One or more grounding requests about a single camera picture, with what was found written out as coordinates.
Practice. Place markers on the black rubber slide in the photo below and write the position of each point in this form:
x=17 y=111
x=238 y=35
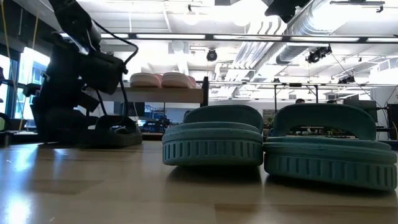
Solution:
x=121 y=137
x=62 y=139

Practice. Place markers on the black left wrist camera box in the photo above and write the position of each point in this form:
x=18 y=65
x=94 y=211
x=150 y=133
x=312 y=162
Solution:
x=104 y=73

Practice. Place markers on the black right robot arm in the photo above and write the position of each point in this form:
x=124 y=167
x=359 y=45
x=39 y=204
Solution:
x=286 y=7

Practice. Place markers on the black background rack frame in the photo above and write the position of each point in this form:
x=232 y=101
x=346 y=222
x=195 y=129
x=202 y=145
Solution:
x=275 y=96

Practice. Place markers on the long ceiling light fixture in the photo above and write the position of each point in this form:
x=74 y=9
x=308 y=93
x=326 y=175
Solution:
x=171 y=36

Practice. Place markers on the black ceiling-mounted device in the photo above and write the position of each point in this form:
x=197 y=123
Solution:
x=317 y=54

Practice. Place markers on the green rubber slide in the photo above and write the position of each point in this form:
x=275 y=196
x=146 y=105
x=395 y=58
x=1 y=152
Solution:
x=326 y=168
x=211 y=149

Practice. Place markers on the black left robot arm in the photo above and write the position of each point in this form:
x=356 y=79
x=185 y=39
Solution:
x=74 y=21

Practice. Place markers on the black ceiling camera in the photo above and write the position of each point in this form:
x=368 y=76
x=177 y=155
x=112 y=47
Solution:
x=211 y=55

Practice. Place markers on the large dark monitor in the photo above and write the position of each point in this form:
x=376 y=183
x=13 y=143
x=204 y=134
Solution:
x=363 y=109

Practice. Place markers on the person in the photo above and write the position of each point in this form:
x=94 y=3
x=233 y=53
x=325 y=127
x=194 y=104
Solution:
x=331 y=101
x=300 y=101

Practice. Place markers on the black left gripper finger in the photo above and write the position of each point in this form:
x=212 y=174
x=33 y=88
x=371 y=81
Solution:
x=77 y=119
x=51 y=119

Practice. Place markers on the wooden shelf with black frame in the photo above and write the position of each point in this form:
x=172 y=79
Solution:
x=155 y=95

